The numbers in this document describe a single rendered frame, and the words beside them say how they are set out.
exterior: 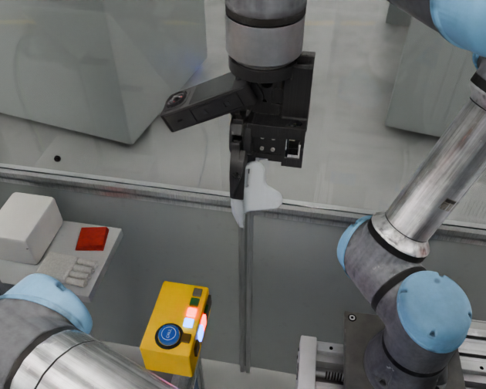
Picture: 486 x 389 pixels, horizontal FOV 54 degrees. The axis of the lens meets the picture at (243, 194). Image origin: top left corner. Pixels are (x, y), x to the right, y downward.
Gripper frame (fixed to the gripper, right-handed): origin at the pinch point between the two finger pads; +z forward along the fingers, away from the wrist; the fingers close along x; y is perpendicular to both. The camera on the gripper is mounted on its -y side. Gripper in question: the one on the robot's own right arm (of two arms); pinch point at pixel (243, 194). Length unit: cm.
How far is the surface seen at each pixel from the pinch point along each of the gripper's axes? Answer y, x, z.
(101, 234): -48, 37, 60
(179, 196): -26, 45, 48
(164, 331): -15.4, 0.3, 39.8
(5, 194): -82, 46, 58
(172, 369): -13.5, -3.5, 47.2
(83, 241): -52, 34, 60
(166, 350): -14.2, -2.9, 40.8
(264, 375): 1, 45, 148
